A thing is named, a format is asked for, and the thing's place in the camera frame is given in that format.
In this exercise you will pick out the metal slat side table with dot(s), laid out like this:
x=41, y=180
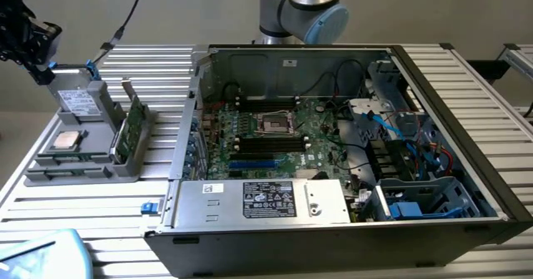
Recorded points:
x=520, y=57

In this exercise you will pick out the black RAM slot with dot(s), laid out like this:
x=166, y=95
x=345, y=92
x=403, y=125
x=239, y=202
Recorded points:
x=273, y=142
x=273, y=138
x=269, y=102
x=273, y=146
x=269, y=105
x=273, y=150
x=269, y=99
x=269, y=109

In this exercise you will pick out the CPU socket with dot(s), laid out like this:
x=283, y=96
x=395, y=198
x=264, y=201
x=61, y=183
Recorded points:
x=273, y=123

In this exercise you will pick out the coin cell battery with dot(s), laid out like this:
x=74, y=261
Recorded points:
x=320, y=107

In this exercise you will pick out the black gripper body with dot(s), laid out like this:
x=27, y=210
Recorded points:
x=15, y=32

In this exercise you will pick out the black open PC case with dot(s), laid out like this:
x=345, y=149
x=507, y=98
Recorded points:
x=300, y=247

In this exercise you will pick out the green motherboard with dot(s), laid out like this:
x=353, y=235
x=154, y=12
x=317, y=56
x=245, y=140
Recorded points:
x=325, y=149

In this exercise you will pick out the light blue plastic object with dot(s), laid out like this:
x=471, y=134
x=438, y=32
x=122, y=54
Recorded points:
x=46, y=257

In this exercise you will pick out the silver chipset heat sink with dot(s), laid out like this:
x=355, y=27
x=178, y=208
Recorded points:
x=308, y=174

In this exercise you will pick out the grey parts rack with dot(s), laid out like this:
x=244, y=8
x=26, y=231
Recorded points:
x=100, y=129

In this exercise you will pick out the white case sticker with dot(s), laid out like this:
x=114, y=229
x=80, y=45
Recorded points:
x=289, y=62

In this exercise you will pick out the black expansion slot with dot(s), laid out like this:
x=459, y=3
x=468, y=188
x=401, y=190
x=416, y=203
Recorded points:
x=252, y=157

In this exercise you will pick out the CPU chip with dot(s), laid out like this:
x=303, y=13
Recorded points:
x=66, y=141

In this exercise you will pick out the blue case latch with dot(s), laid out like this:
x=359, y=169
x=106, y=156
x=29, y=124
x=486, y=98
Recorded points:
x=150, y=207

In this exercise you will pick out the hard disk blue rails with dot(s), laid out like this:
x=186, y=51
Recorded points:
x=77, y=99

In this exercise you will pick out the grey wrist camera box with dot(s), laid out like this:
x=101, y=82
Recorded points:
x=53, y=43

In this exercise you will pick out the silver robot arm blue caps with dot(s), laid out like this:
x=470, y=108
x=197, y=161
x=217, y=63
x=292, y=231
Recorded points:
x=292, y=13

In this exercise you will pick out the silver power supply unit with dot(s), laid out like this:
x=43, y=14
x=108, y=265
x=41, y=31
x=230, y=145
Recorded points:
x=233, y=204

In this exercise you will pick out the green graphics card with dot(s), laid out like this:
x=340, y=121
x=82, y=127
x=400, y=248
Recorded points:
x=133, y=129

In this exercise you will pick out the metal disk bay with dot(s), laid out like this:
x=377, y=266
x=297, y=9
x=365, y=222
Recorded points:
x=385, y=85

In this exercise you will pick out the grey disk bay blue latch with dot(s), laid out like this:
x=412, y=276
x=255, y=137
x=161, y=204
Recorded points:
x=434, y=194

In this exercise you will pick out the blue expansion slot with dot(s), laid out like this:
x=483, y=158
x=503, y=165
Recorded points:
x=255, y=164

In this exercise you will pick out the black fan shroud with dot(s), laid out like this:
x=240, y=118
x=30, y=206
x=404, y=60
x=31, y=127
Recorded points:
x=389, y=160

